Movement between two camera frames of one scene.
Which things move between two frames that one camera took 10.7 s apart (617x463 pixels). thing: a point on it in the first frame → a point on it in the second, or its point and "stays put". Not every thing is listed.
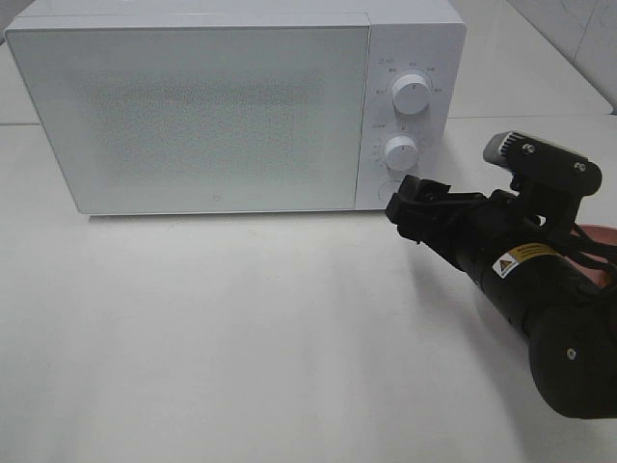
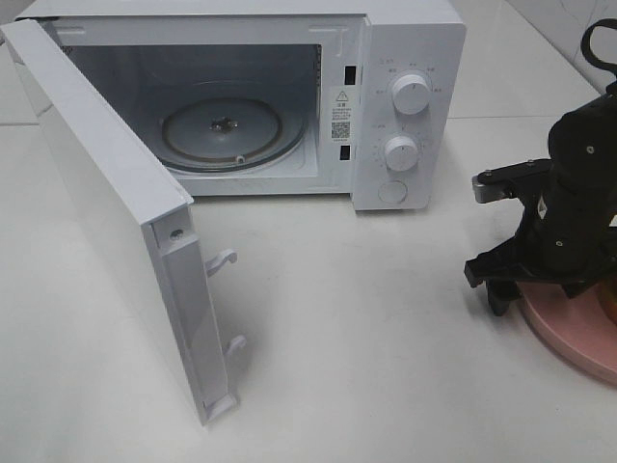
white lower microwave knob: x=401 y=152 stays put
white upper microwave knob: x=411 y=94 stays put
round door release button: x=387 y=189 stays put
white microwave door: x=201 y=120 → x=147 y=216
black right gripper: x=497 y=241 → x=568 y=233
